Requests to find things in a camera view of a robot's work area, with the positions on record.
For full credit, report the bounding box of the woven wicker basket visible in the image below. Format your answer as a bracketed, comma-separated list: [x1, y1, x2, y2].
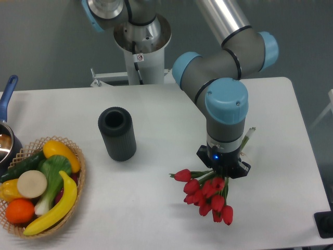
[1, 136, 86, 239]

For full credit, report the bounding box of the orange fruit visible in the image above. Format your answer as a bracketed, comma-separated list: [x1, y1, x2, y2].
[5, 198, 34, 224]

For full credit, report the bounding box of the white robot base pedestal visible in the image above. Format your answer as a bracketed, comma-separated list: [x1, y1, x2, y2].
[90, 13, 173, 88]

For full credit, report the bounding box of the black device at table edge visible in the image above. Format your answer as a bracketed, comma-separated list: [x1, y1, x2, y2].
[314, 211, 332, 239]

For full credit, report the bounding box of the beige round cut slice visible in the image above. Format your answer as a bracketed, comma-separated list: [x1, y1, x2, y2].
[17, 170, 47, 198]

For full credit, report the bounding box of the green bok choy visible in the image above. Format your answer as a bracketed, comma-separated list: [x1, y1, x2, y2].
[35, 155, 72, 217]

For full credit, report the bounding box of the dark grey ribbed vase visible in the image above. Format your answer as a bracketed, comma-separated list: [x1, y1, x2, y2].
[98, 107, 136, 161]

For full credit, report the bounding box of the yellow banana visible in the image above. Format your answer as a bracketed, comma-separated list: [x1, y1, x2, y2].
[23, 170, 78, 236]

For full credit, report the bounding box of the yellow squash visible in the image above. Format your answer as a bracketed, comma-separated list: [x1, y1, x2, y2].
[43, 140, 81, 173]

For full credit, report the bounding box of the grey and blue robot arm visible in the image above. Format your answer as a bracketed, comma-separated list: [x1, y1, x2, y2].
[82, 1, 279, 182]

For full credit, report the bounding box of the green cucumber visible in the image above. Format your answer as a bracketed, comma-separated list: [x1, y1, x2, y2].
[1, 151, 46, 183]

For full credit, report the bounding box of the white frame at right edge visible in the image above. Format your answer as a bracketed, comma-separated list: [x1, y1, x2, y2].
[310, 89, 333, 129]

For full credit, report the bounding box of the blue handled saucepan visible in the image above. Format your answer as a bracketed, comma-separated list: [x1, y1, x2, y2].
[1, 75, 22, 175]

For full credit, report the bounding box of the dark red vegetable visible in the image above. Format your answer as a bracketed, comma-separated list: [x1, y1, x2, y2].
[54, 173, 79, 205]

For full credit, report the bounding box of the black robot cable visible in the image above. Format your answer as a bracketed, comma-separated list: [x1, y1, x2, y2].
[131, 41, 144, 85]

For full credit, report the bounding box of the yellow bell pepper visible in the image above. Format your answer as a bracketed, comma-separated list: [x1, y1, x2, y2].
[1, 179, 24, 203]

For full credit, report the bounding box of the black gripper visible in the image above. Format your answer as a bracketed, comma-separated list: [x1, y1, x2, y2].
[197, 145, 251, 179]

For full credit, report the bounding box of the red tulip bouquet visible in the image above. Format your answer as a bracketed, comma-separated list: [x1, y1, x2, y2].
[170, 127, 255, 225]

